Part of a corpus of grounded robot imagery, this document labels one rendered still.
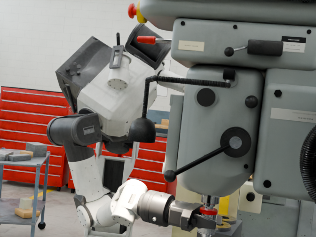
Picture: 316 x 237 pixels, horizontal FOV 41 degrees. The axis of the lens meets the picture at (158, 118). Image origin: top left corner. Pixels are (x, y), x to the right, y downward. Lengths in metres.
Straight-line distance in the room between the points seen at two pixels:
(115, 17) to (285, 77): 9.89
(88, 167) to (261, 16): 0.74
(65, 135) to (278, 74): 0.71
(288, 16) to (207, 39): 0.18
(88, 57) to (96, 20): 9.44
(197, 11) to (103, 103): 0.54
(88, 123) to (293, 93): 0.67
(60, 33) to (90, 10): 0.98
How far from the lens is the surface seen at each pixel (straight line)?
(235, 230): 1.57
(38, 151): 4.30
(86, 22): 11.03
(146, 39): 1.23
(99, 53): 1.51
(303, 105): 0.98
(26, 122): 6.43
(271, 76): 0.99
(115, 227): 1.81
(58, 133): 1.40
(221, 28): 0.99
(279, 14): 0.99
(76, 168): 1.40
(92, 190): 1.42
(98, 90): 1.43
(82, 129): 1.35
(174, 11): 1.01
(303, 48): 0.99
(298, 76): 0.99
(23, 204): 4.20
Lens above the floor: 1.54
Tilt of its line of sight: 3 degrees down
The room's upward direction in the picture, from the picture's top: 6 degrees clockwise
